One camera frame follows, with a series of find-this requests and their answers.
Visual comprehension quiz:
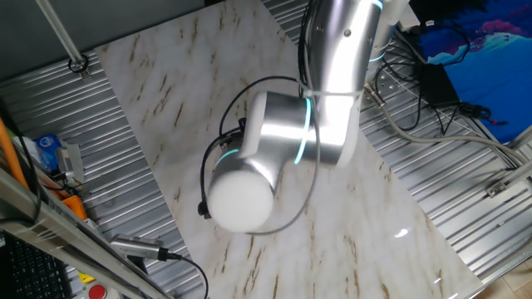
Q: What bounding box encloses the black power adapter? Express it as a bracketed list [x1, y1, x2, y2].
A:
[417, 61, 462, 109]

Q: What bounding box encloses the white power strip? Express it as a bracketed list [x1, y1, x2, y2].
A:
[397, 7, 421, 34]

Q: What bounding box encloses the grey finned metal device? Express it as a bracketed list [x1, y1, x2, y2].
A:
[55, 140, 86, 186]

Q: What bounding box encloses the orange button box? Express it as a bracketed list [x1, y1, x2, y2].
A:
[61, 194, 89, 221]

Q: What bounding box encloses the blue white tissue packet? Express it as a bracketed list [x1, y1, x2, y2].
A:
[12, 133, 63, 174]

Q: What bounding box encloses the red button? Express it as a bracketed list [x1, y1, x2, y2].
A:
[85, 283, 121, 299]

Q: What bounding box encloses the blue printed poster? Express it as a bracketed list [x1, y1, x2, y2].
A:
[417, 0, 532, 145]

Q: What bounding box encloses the black keyboard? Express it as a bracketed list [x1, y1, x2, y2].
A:
[0, 232, 76, 299]

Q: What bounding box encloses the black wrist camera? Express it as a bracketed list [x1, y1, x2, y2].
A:
[219, 118, 247, 151]

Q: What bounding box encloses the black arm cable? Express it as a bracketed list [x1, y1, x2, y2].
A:
[197, 0, 317, 220]

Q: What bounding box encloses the black camera cable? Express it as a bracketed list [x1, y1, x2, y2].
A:
[164, 248, 210, 299]

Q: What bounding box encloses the thick grey cable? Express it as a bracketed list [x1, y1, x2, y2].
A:
[362, 81, 532, 167]

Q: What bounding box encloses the black base cable bundle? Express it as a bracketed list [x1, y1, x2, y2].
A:
[373, 53, 425, 133]

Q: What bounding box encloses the silver finned camera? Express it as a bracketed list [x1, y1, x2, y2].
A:
[109, 233, 170, 262]

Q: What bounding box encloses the black ring on post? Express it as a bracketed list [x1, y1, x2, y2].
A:
[67, 52, 90, 75]

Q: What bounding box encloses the black cable with plug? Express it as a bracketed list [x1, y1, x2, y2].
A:
[456, 101, 509, 125]

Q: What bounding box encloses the thin black cable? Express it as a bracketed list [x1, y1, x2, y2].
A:
[422, 19, 474, 64]

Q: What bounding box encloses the aluminium frame beam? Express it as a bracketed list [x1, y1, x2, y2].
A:
[0, 165, 175, 299]

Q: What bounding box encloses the black hanging cable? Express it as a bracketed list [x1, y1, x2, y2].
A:
[0, 99, 42, 217]

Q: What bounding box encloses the metal corner bracket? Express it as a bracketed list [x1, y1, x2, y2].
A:
[485, 179, 511, 199]

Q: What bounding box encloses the aluminium frame post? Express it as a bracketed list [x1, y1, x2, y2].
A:
[35, 0, 92, 81]

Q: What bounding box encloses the aluminium frame rail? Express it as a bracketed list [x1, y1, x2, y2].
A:
[484, 124, 532, 199]

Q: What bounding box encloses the orange hose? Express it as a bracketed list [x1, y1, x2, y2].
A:
[0, 117, 30, 190]

